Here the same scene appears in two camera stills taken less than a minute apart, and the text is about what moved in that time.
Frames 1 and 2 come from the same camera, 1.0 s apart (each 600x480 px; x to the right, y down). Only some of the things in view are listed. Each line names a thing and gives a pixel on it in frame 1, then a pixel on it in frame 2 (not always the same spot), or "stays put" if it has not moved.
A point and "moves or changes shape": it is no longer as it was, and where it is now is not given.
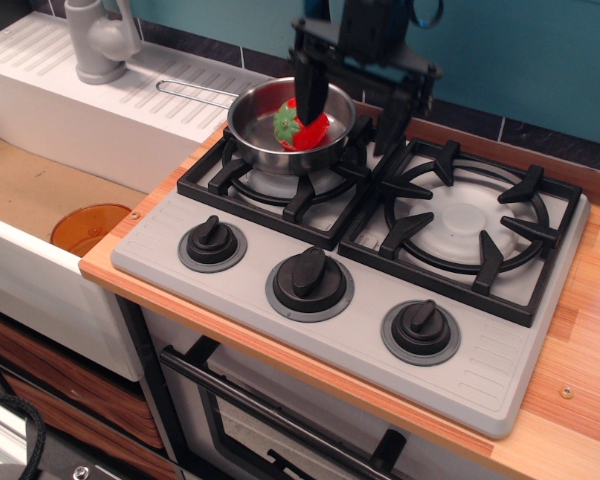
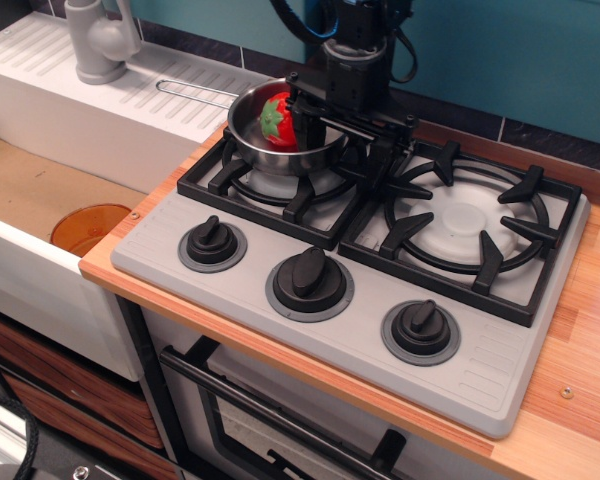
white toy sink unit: x=51 y=142 stays put
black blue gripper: x=372 y=35 -> x=357 y=94
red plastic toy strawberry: x=292 y=133 moves or changes shape
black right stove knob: x=420 y=333 stays put
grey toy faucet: x=103 y=44 stays put
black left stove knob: x=212 y=247 stays put
